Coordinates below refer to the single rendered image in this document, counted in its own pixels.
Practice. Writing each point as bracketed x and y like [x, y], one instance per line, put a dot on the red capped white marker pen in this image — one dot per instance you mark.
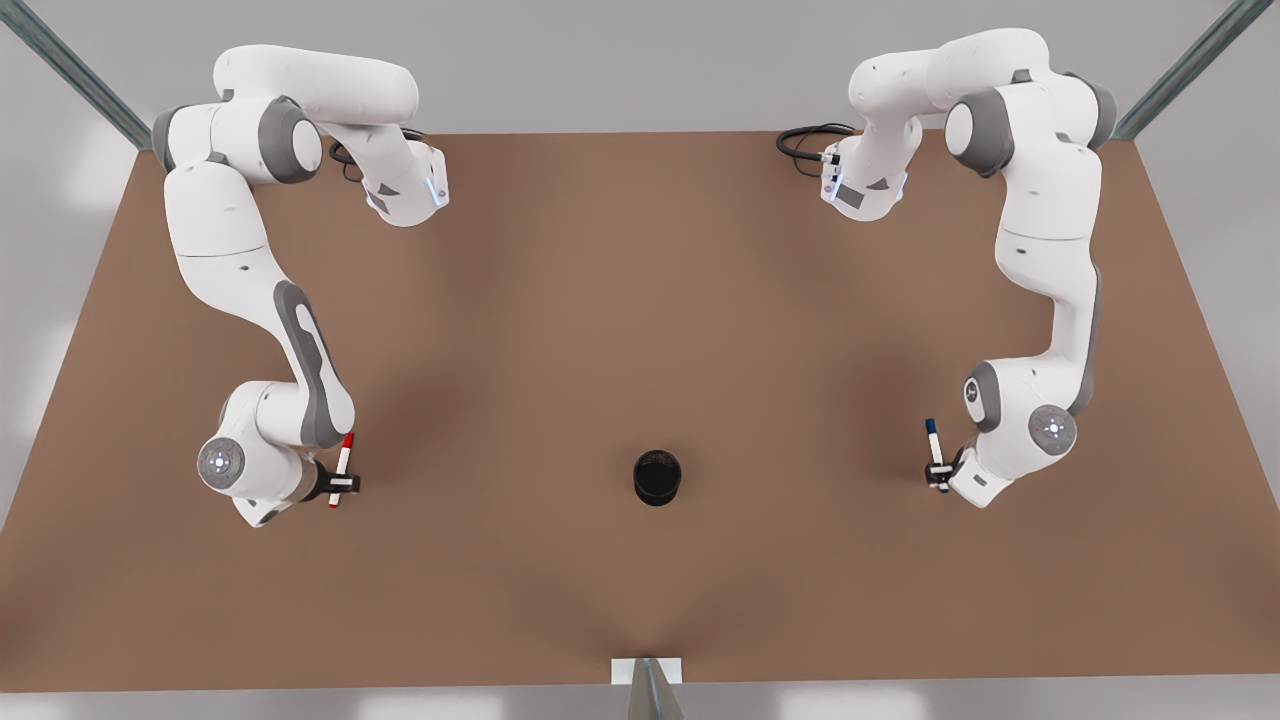
[342, 466]

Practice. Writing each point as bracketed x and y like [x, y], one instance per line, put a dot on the blue capped white marker pen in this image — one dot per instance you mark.
[935, 451]

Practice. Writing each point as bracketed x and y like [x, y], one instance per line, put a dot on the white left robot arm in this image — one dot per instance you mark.
[1040, 240]

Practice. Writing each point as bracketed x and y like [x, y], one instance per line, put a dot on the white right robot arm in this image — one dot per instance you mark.
[240, 250]

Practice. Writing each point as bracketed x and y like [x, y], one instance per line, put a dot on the black mesh pen cup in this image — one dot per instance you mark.
[657, 477]

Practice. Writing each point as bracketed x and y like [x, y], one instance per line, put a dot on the silver frame post with foot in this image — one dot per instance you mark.
[648, 688]

